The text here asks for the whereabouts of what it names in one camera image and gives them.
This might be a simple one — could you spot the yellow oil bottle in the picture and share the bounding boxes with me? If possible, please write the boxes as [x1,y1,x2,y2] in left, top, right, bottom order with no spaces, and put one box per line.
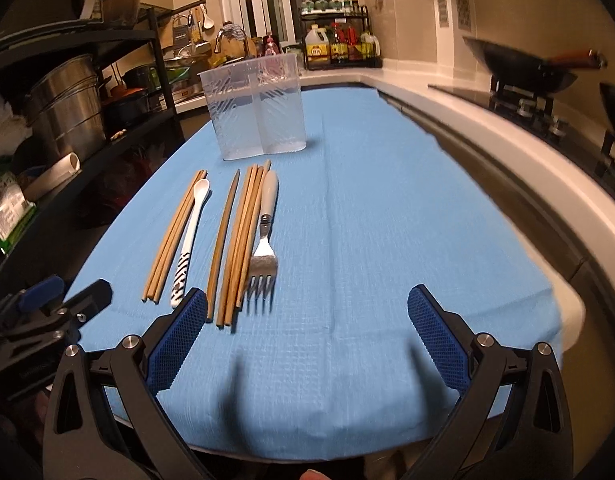
[306,24,330,67]

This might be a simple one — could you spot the red dish soap bottle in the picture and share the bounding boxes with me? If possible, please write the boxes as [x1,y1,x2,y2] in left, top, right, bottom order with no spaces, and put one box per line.
[264,34,280,56]

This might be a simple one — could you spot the black spice rack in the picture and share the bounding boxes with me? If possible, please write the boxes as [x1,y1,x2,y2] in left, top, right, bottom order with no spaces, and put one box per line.
[300,0,382,70]

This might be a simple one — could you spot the white paper roll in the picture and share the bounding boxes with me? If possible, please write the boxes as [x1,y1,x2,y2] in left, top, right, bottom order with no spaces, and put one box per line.
[23,152,81,202]

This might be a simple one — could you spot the stainless steel stock pot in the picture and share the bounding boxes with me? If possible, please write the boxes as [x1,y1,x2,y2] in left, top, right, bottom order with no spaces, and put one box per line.
[26,55,106,160]

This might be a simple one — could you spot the black storage shelf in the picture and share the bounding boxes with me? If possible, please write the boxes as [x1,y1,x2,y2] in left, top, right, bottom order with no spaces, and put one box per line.
[0,9,184,288]

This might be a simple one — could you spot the black gas stove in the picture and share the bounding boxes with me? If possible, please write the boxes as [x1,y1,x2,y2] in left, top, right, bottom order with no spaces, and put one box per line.
[430,84,615,201]

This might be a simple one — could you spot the green food package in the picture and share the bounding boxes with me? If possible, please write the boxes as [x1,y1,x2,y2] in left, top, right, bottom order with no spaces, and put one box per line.
[0,171,36,254]

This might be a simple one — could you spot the blue table cloth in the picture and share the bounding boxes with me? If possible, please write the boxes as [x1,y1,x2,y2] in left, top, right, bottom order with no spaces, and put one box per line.
[66,86,563,463]

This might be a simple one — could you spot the white plastic bag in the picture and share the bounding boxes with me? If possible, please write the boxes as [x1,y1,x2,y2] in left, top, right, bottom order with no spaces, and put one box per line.
[0,96,32,157]

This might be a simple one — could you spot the black wok with wooden handle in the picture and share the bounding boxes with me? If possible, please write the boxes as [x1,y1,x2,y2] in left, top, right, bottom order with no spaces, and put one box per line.
[464,37,608,96]

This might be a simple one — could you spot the clear plastic utensil holder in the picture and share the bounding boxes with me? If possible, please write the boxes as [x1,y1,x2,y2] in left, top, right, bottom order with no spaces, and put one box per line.
[200,53,308,160]

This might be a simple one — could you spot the white striped spoon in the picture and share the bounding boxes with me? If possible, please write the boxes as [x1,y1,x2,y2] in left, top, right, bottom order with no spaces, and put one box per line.
[170,179,210,308]

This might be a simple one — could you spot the dark curved wooden chopstick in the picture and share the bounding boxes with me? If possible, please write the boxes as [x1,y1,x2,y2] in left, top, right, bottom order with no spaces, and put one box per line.
[207,169,240,322]

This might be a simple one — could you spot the chrome kitchen faucet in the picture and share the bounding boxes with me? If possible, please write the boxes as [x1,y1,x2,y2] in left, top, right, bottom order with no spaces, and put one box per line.
[213,20,259,59]

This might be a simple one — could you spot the fork with white handle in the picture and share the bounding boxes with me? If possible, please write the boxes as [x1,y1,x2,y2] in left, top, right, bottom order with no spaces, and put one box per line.
[247,170,278,297]

